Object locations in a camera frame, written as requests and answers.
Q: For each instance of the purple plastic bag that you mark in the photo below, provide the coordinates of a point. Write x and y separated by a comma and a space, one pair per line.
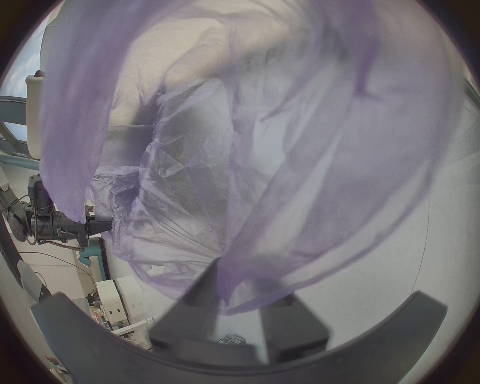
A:
300, 150

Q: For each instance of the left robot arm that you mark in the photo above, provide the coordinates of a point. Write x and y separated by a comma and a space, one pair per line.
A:
39, 195

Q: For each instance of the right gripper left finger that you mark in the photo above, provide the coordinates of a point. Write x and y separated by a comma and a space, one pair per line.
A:
187, 322

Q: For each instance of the window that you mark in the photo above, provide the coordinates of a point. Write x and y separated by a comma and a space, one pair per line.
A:
11, 103

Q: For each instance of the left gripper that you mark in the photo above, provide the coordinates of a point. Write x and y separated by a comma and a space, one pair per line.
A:
65, 227

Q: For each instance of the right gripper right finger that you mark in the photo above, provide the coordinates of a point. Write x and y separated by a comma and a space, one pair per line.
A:
292, 330

